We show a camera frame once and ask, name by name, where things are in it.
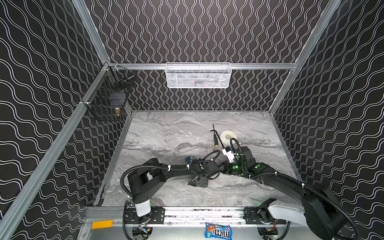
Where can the black yellow screwdriver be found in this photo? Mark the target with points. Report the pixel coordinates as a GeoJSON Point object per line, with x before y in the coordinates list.
{"type": "Point", "coordinates": [216, 142]}

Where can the black wire basket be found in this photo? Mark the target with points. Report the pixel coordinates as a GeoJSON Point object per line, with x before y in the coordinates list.
{"type": "Point", "coordinates": [112, 92]}

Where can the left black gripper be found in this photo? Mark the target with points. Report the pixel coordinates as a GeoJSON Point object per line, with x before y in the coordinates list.
{"type": "Point", "coordinates": [199, 177]}

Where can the yellow block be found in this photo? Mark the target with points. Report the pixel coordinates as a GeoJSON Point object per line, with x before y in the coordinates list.
{"type": "Point", "coordinates": [102, 224]}

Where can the brass padlock in basket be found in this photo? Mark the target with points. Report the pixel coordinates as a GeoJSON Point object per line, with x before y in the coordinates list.
{"type": "Point", "coordinates": [117, 112]}

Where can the blue candy bag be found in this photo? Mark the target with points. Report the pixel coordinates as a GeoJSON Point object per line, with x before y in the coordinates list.
{"type": "Point", "coordinates": [218, 231]}

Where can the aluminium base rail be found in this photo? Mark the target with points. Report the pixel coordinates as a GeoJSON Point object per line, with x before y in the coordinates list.
{"type": "Point", "coordinates": [198, 216]}

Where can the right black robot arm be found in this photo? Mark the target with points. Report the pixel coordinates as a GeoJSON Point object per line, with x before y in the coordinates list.
{"type": "Point", "coordinates": [319, 209]}

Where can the white mesh basket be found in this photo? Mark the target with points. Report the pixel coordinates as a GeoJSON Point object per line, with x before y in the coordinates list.
{"type": "Point", "coordinates": [198, 75]}

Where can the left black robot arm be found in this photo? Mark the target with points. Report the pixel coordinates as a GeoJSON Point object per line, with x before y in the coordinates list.
{"type": "Point", "coordinates": [141, 182]}

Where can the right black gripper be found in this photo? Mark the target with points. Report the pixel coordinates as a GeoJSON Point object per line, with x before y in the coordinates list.
{"type": "Point", "coordinates": [228, 165]}

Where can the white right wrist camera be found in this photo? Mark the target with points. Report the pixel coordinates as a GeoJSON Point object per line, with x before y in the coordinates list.
{"type": "Point", "coordinates": [228, 152]}

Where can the black hex key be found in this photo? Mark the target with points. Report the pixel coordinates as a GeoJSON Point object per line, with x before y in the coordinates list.
{"type": "Point", "coordinates": [220, 141]}

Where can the white tape roll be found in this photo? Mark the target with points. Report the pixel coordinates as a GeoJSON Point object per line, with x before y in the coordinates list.
{"type": "Point", "coordinates": [226, 135]}

